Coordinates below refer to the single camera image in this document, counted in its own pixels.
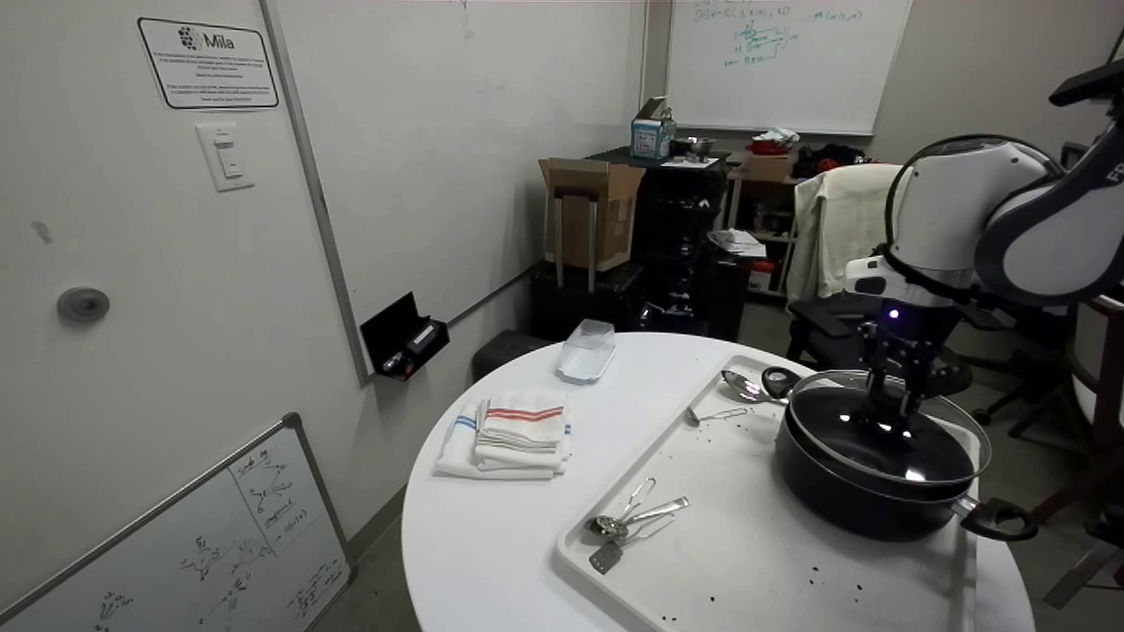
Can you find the cream towel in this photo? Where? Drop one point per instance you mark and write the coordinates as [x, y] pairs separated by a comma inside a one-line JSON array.
[[836, 230]]

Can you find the black cabinet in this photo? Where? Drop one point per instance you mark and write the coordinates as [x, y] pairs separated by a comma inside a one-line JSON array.
[[678, 247]]

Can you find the printed wall sign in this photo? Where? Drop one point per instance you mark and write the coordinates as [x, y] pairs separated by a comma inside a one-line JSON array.
[[212, 59]]

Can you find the black pot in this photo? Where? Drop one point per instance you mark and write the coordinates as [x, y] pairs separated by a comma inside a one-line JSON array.
[[873, 502]]

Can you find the grey round wall stopper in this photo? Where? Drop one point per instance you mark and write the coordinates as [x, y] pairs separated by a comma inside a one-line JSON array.
[[82, 304]]

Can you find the written wall whiteboard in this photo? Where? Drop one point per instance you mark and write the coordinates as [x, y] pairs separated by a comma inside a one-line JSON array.
[[786, 65]]

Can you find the small metal spoon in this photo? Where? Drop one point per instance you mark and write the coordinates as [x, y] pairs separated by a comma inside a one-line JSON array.
[[694, 416]]

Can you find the small leaning whiteboard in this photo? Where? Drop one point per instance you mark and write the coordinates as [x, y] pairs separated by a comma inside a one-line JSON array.
[[212, 550]]

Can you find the white wrist camera block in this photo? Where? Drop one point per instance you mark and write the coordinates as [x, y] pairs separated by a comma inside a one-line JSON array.
[[873, 278]]

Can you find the large metal spoon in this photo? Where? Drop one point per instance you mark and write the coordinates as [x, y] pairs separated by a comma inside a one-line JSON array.
[[738, 385]]

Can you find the red striped folded towel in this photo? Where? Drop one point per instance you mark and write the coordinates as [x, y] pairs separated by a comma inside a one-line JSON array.
[[525, 422]]

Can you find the blue tissue box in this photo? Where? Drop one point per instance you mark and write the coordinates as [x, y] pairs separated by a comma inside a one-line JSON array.
[[653, 139]]

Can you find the large blank wall whiteboard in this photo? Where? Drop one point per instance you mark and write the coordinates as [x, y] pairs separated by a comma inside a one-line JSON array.
[[470, 152]]

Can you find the black office chair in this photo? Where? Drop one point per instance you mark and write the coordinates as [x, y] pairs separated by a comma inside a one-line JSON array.
[[1032, 351]]

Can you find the folded white red towels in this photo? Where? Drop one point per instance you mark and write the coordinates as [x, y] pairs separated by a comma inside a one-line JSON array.
[[462, 458]]

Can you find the cardboard box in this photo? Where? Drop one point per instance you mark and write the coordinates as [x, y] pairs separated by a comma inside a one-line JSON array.
[[591, 213]]

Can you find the clear plastic container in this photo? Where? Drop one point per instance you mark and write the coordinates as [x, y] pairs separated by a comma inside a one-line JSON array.
[[587, 351]]

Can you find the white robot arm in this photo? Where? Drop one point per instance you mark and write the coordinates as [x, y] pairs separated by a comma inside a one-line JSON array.
[[959, 213]]

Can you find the white light switch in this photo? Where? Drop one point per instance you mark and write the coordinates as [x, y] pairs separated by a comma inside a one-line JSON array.
[[226, 158]]

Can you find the white plastic tray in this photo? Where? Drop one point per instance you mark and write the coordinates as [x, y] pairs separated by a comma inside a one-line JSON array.
[[725, 528]]

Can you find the chair draped with towel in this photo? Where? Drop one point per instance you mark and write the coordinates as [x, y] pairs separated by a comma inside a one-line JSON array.
[[831, 319]]

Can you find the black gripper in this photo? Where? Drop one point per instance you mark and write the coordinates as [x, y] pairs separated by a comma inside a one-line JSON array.
[[909, 331]]

